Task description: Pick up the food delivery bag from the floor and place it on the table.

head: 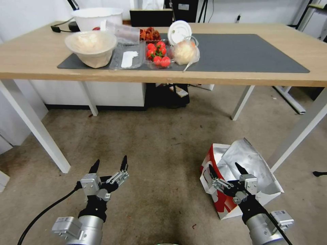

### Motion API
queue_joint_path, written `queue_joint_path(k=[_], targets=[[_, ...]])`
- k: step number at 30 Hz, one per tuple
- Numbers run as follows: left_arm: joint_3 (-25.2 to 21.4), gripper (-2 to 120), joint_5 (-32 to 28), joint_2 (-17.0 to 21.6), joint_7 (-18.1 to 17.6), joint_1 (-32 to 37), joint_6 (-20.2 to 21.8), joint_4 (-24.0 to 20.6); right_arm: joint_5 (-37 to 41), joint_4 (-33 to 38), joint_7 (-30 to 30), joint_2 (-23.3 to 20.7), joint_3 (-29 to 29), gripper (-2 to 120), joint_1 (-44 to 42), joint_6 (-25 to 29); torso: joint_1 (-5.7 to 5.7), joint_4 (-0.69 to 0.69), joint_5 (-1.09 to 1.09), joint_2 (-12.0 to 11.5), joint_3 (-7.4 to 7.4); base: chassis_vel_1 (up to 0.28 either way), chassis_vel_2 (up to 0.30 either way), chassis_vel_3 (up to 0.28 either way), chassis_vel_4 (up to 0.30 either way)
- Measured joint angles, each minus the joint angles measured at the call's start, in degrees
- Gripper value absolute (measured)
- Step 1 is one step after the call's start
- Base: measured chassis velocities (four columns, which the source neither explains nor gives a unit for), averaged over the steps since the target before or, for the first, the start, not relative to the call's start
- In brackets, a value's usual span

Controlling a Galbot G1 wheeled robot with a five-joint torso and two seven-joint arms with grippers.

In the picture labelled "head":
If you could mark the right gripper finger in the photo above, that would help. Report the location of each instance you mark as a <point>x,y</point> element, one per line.
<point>214,180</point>
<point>241,171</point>

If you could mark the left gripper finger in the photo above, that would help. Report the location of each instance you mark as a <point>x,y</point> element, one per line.
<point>124,168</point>
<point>94,167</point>

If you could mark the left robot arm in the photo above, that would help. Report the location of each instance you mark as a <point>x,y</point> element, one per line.
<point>89,229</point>

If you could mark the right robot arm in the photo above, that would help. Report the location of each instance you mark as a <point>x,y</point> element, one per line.
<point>260,229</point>

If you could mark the red white food delivery bag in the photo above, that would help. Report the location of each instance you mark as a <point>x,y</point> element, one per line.
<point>255,158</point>

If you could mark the black bag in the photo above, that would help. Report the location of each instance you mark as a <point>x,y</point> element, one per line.
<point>158,95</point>

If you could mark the clear bowl with pale food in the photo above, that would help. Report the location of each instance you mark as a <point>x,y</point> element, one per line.
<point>89,48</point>

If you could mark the clear bag with bun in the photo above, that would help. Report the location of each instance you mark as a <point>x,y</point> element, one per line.
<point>184,52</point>

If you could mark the white cabinet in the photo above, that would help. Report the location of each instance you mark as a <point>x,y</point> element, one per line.
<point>115,93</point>

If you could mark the small black object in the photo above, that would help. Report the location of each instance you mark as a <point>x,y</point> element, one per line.
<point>319,173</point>

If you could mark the robot front shell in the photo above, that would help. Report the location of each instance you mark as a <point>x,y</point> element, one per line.
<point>166,243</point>

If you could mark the wooden table with white legs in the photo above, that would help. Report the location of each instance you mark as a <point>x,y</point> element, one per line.
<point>102,77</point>

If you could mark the white cardboard box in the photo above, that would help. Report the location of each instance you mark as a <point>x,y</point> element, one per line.
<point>204,86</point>

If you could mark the small tan carton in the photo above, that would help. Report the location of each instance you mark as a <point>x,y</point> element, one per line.
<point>182,92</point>

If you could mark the clear tomato box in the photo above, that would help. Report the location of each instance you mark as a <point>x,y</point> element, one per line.
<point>148,63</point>

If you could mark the clear plastic tray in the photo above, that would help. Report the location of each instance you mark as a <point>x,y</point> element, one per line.
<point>116,58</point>

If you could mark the red tomato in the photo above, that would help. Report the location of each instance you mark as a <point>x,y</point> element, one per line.
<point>150,53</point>
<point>157,60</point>
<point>163,51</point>
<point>161,44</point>
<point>151,46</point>
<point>165,61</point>

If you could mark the grey desk mat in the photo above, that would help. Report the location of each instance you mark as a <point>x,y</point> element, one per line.
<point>242,53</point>

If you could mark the clear plastic cup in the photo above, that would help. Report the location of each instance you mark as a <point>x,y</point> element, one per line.
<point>122,32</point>

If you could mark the dried red fruit box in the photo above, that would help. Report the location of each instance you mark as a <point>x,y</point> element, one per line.
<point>150,34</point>

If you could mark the black power adapter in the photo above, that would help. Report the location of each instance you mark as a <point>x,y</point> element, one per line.
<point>73,25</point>

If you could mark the round white lid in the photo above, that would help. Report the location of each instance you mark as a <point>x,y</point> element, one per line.
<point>180,30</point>

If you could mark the large white tub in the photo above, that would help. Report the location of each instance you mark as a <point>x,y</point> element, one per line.
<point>97,18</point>

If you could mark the black box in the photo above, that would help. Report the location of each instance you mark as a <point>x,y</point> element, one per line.
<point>150,18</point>

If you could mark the black tripod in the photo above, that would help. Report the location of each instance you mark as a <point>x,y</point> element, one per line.
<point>204,11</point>

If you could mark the metal rack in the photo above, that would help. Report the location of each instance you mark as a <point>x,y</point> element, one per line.
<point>314,18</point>

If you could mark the black cabinet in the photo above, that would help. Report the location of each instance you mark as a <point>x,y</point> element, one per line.
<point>185,10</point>

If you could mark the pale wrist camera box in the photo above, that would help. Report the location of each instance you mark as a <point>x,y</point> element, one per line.
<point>89,183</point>
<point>249,183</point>

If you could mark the white metal frame foot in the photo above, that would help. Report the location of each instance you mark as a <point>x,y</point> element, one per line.
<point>291,100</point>

